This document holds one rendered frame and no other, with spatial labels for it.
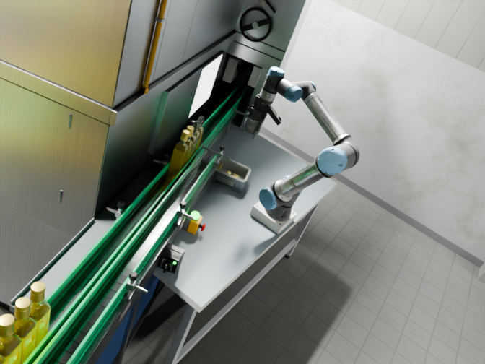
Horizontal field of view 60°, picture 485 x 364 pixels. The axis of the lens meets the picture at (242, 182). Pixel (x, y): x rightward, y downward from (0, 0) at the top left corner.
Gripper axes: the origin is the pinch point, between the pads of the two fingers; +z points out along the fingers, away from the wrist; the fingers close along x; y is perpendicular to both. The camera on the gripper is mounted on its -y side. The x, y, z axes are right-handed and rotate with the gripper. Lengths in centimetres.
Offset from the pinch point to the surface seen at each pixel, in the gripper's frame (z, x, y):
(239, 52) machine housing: -9, -90, 37
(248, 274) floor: 118, -31, -30
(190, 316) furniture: 57, 73, -7
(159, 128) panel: 5.2, 25.0, 42.2
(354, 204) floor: 118, -191, -109
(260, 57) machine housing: -12, -90, 23
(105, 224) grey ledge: 30, 71, 39
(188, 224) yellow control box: 38, 40, 12
